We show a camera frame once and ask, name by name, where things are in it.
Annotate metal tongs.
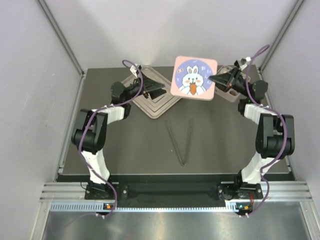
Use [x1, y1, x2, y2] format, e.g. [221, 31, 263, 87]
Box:
[164, 118, 194, 167]

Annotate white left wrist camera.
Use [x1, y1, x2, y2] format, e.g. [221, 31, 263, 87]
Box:
[129, 64, 141, 78]

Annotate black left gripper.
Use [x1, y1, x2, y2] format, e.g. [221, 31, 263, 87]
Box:
[123, 70, 167, 102]

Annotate pink chocolate tin box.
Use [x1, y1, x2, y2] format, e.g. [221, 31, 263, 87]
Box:
[215, 65, 241, 103]

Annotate silver metal tray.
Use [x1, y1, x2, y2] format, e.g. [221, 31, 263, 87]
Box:
[132, 66, 181, 119]

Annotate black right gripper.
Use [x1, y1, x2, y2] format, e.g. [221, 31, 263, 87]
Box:
[208, 67, 251, 99]

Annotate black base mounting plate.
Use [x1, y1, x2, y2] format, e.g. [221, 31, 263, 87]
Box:
[101, 174, 263, 206]

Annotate aluminium frame rail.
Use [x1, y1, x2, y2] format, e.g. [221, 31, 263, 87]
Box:
[40, 181, 313, 213]

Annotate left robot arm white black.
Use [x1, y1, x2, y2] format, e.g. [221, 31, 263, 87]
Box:
[71, 76, 167, 200]

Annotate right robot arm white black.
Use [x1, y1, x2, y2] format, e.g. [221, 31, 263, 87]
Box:
[209, 67, 295, 200]

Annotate silver tin lid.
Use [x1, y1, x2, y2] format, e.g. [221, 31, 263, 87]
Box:
[170, 56, 218, 101]

